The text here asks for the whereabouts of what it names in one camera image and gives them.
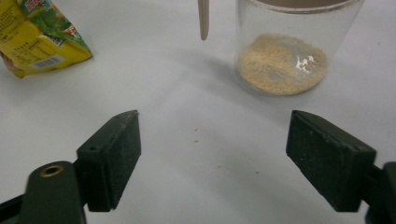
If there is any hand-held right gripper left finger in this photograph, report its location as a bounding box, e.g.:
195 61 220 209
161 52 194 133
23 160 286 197
77 109 142 213

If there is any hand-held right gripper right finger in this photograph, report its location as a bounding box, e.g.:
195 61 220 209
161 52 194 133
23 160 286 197
285 109 377 213

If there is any yellow green spouted pouch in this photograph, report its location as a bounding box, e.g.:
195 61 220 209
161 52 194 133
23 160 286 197
0 0 93 78

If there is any clear glass jar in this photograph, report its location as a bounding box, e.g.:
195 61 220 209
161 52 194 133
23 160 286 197
233 0 367 97

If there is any white table sheet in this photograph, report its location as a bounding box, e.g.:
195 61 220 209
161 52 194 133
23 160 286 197
0 0 396 224

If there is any tan powder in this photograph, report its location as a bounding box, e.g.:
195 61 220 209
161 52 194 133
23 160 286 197
236 32 330 96

